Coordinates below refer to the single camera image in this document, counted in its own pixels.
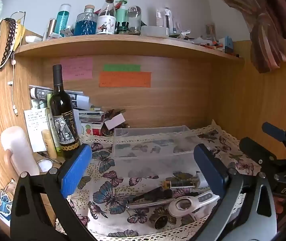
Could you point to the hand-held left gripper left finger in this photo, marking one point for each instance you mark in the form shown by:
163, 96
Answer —
75, 172

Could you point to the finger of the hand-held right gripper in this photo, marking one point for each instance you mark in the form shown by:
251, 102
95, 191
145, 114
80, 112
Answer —
255, 149
273, 130

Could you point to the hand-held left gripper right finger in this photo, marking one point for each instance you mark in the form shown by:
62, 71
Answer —
209, 172

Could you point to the small brown glass vial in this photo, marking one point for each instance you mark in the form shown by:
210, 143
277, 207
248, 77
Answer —
180, 182

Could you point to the clear plastic storage box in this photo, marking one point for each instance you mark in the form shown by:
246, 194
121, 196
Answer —
155, 153

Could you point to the black pen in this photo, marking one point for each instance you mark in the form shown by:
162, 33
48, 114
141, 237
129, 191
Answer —
150, 194

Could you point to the silver metal tool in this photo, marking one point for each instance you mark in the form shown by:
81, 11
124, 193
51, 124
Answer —
145, 203

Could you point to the small round mirror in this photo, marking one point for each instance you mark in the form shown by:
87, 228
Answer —
44, 165

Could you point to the cream tube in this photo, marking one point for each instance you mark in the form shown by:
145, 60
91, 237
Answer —
49, 143

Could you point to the butterfly print tablecloth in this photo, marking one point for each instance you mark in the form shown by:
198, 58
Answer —
112, 185

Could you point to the stack of small books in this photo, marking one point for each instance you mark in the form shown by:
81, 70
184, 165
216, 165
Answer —
92, 124

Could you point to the white plastic tumbler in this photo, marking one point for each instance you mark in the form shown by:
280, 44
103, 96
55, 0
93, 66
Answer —
20, 153

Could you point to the white paper note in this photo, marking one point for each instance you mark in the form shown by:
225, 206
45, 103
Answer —
35, 128

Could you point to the dark wine bottle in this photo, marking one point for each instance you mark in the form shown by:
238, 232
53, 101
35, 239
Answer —
62, 110

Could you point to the white card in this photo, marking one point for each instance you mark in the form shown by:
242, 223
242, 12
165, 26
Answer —
114, 122

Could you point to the stack of magazines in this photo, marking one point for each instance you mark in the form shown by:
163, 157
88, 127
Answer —
79, 100

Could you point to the dried brown bouquet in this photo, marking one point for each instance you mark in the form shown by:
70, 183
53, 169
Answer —
115, 112

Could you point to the blue cartoon sticker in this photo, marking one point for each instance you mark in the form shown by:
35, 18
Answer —
5, 203

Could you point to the blue white adapter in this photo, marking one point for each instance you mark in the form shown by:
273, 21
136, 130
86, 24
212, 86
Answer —
226, 44

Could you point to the pink sticky note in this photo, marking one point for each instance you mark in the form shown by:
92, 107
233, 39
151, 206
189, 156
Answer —
76, 68

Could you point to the orange sticky note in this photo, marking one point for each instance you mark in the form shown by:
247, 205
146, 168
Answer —
124, 79

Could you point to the brown patterned curtain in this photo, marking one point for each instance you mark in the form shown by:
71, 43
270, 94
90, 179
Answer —
270, 17

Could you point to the green sticky note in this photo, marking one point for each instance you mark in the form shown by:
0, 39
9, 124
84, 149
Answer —
121, 67

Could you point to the wooden shelf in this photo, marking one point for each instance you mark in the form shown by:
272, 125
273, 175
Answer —
122, 45

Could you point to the silver metal can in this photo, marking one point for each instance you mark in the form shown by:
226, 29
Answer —
50, 29

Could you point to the blue liquid glass bottle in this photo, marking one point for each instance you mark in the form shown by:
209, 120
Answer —
85, 23

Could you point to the grey white flat box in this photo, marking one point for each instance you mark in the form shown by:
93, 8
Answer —
155, 31

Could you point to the teal clear bottle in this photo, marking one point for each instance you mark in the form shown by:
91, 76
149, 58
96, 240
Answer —
64, 17

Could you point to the clear perfume box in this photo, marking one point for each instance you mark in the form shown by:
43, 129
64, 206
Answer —
164, 17

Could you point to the clear white-label bottle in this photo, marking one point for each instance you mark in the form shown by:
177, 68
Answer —
106, 17

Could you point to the green pump bottle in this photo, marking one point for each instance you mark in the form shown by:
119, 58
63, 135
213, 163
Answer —
121, 17

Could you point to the glass jar silver lid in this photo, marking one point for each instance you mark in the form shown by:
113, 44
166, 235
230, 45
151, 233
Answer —
134, 20

